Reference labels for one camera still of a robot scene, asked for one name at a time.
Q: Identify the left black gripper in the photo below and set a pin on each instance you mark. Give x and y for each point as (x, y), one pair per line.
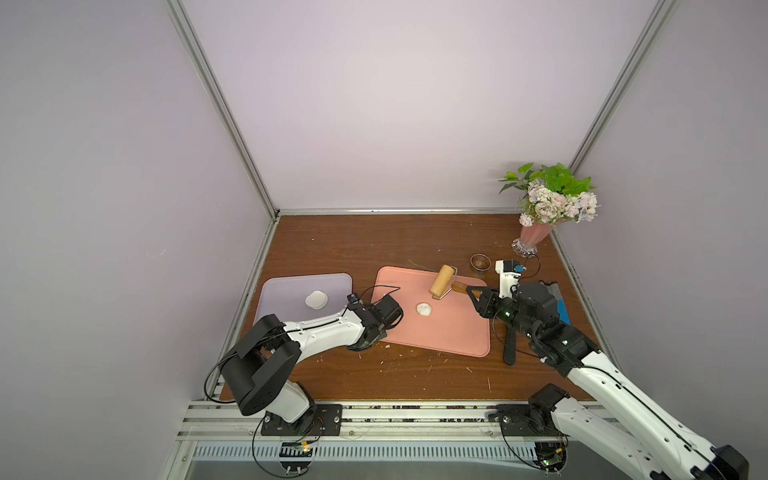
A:
(383, 333)

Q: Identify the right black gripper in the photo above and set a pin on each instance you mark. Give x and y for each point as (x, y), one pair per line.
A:
(484, 300)

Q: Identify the wooden rolling pin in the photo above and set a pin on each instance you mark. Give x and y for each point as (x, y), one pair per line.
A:
(447, 281)

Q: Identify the pink silicone mat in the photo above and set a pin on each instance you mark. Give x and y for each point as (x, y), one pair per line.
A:
(454, 325)

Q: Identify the small dough piece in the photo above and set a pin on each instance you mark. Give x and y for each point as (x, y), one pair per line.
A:
(424, 309)

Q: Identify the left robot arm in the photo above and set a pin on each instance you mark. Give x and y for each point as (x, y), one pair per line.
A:
(258, 367)

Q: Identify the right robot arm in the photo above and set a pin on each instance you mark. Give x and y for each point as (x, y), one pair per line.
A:
(647, 442)

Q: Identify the large dough ball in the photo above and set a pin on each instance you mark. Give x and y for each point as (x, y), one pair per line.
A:
(317, 300)

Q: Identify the pink glass vase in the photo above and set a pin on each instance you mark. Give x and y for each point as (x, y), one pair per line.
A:
(526, 245)

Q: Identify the purple silicone mat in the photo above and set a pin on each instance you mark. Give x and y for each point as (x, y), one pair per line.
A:
(285, 296)

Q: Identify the blue work glove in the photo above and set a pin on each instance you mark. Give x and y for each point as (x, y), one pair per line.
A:
(554, 290)

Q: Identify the artificial flower bouquet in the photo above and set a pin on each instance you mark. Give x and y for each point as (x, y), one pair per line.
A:
(552, 195)

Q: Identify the black handled metal scraper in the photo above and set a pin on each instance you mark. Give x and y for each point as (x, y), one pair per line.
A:
(510, 347)

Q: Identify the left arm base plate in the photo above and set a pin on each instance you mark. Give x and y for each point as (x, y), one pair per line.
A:
(319, 420)

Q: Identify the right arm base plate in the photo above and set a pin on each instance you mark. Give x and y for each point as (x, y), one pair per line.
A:
(524, 420)

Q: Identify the aluminium frame rail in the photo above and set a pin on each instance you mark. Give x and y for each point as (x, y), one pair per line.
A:
(359, 420)

